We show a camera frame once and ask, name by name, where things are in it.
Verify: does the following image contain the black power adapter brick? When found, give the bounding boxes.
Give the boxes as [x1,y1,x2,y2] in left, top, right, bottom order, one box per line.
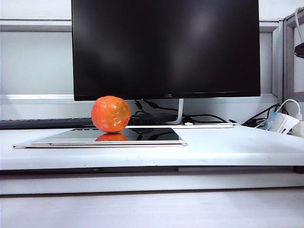
[128,112,178,126]

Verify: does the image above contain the black keyboard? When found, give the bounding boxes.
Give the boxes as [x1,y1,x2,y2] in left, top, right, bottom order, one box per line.
[0,117,97,130]

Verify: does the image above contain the orange fruit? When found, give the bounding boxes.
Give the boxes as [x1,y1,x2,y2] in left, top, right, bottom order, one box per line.
[91,95,131,133]

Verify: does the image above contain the white partition frame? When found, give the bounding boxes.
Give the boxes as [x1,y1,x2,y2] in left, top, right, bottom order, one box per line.
[0,7,304,105]

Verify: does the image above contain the white power plug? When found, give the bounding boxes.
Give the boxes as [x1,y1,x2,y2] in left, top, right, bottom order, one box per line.
[291,114,304,137]

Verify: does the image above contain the white monitor stand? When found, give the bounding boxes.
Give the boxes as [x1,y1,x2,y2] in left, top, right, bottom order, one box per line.
[123,98,235,129]

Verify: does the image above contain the white charging cable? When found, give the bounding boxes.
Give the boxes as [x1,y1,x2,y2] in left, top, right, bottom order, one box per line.
[276,99,302,119]

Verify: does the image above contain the dark object behind partition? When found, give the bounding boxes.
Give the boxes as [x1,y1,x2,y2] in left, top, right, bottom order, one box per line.
[294,42,304,58]

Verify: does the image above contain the black computer monitor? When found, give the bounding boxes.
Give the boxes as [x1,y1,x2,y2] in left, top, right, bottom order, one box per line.
[71,0,261,102]

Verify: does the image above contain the black cable bundle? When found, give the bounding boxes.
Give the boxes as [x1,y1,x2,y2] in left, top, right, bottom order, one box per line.
[240,103,281,129]

